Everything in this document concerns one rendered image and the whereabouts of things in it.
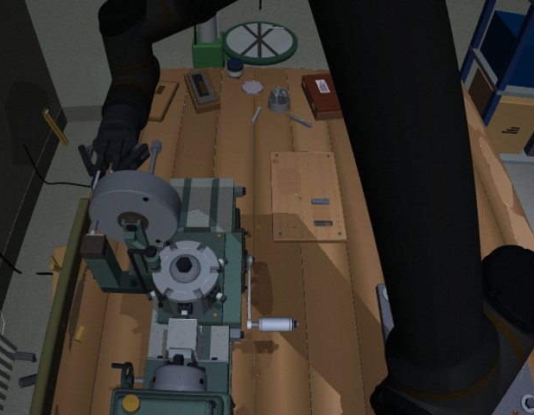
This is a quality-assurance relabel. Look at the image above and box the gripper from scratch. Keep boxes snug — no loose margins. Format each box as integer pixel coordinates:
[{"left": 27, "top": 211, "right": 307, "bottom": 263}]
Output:
[{"left": 78, "top": 123, "right": 149, "bottom": 176}]

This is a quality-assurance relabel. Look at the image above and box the dark brown block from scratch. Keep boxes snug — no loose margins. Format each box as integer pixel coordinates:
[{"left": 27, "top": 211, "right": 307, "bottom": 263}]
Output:
[{"left": 80, "top": 235, "right": 105, "bottom": 261}]

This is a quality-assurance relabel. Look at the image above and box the grey hexagonal turret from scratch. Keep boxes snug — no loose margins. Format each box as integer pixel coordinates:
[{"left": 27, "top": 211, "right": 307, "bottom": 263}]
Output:
[{"left": 149, "top": 239, "right": 228, "bottom": 304}]

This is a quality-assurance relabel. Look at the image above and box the green turret lathe body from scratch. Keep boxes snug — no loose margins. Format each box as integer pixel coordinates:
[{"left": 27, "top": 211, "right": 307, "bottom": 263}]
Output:
[{"left": 81, "top": 176, "right": 251, "bottom": 415}]

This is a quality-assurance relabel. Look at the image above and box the grey tool holder cup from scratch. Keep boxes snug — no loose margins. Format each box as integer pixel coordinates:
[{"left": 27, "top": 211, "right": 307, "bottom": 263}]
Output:
[{"left": 267, "top": 86, "right": 292, "bottom": 115}]

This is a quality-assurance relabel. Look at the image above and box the grey tool block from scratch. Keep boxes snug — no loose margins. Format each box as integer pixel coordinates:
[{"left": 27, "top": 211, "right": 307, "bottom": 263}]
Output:
[{"left": 164, "top": 318, "right": 200, "bottom": 352}]

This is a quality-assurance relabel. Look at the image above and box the large grey disc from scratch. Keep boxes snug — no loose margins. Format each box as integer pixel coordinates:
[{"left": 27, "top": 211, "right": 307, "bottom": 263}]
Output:
[{"left": 87, "top": 169, "right": 182, "bottom": 246}]

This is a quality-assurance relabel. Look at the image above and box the yellow folding rule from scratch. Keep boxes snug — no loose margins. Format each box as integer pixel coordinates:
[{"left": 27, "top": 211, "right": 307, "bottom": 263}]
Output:
[{"left": 41, "top": 106, "right": 70, "bottom": 147}]

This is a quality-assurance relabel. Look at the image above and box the small wooden board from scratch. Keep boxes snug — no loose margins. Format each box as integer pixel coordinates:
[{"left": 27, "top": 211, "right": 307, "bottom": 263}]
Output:
[{"left": 147, "top": 80, "right": 180, "bottom": 123}]

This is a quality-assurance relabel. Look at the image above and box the dark cabinet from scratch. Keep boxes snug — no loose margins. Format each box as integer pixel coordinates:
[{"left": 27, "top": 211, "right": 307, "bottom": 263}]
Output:
[{"left": 0, "top": 0, "right": 70, "bottom": 329}]

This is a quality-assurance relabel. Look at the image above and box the green lever with black knob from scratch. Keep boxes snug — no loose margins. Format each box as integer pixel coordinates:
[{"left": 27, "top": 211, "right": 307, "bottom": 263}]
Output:
[{"left": 127, "top": 245, "right": 159, "bottom": 260}]

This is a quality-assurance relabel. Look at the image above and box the brown box with dark stone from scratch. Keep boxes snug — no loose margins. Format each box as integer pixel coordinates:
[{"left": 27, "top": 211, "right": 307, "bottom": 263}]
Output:
[{"left": 183, "top": 68, "right": 221, "bottom": 114}]

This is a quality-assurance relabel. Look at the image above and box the green drill press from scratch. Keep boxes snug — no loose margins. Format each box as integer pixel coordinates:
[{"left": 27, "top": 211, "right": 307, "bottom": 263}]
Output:
[{"left": 191, "top": 16, "right": 227, "bottom": 68}]

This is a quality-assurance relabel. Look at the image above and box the green rimmed round table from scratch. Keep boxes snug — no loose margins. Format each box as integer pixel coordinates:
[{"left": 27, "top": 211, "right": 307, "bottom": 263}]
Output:
[{"left": 223, "top": 21, "right": 300, "bottom": 62}]

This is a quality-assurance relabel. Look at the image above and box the plywood board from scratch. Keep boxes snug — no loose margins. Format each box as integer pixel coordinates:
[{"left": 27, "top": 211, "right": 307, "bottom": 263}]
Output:
[{"left": 270, "top": 150, "right": 348, "bottom": 244}]

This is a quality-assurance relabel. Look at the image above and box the red-brown case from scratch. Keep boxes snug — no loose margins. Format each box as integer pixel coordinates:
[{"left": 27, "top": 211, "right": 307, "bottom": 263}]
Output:
[{"left": 301, "top": 73, "right": 344, "bottom": 122}]

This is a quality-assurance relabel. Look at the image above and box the black handwheel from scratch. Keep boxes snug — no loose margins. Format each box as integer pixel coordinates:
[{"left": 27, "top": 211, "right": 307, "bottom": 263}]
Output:
[{"left": 111, "top": 361, "right": 137, "bottom": 389}]

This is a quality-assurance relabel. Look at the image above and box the grey lathe chuck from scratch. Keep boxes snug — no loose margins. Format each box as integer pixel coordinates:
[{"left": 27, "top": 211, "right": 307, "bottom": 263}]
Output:
[{"left": 151, "top": 365, "right": 208, "bottom": 393}]

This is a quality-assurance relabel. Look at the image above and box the grey ribbed radiator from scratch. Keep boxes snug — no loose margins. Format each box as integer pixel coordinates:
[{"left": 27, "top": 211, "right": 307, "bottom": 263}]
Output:
[{"left": 0, "top": 322, "right": 38, "bottom": 408}]

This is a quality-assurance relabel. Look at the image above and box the cardboard box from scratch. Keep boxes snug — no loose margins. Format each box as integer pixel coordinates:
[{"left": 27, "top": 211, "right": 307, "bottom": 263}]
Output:
[{"left": 486, "top": 92, "right": 534, "bottom": 156}]

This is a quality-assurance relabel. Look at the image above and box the blue shelf unit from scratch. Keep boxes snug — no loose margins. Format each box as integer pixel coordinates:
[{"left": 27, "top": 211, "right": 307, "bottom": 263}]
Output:
[{"left": 458, "top": 0, "right": 534, "bottom": 157}]

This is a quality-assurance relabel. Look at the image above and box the grey bar handle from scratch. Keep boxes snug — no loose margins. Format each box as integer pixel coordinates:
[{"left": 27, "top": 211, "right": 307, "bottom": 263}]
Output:
[{"left": 147, "top": 140, "right": 162, "bottom": 175}]

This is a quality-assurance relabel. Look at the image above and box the black cable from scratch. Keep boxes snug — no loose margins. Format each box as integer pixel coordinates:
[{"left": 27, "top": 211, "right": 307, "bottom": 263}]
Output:
[
  {"left": 22, "top": 144, "right": 93, "bottom": 188},
  {"left": 0, "top": 239, "right": 23, "bottom": 275}
]

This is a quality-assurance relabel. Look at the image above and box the olive bench rail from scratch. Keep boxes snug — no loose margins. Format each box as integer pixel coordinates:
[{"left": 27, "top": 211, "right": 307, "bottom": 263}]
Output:
[{"left": 32, "top": 198, "right": 92, "bottom": 415}]

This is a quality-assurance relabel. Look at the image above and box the grey capstan crank handle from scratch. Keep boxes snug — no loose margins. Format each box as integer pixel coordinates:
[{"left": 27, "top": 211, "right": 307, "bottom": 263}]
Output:
[{"left": 244, "top": 254, "right": 300, "bottom": 335}]

